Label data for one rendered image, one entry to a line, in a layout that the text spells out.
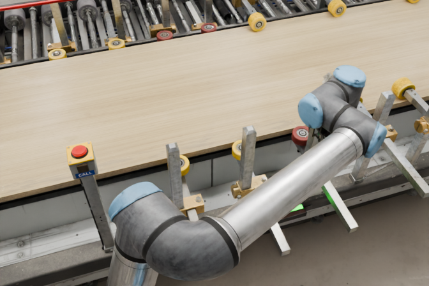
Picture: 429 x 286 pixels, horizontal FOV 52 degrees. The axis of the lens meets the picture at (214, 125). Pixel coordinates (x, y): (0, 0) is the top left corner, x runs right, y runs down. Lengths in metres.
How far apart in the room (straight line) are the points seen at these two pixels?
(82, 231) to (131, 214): 0.96
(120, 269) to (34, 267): 0.76
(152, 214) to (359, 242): 1.84
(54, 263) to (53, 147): 0.42
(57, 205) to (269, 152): 0.87
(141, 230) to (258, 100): 1.10
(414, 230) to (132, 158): 1.70
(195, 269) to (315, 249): 1.69
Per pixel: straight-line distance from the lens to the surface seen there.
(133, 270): 0.97
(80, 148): 1.26
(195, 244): 0.83
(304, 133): 1.73
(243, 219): 0.89
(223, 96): 1.86
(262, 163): 1.88
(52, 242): 1.85
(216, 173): 1.83
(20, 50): 2.65
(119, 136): 1.73
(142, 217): 0.87
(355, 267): 2.50
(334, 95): 1.21
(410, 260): 2.62
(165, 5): 2.28
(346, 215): 1.59
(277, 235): 1.50
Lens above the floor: 2.14
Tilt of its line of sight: 46 degrees down
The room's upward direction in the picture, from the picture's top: straight up
